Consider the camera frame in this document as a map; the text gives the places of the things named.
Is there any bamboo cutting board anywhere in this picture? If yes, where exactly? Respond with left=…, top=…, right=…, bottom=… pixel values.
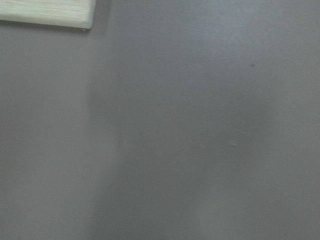
left=0, top=0, right=97, bottom=29

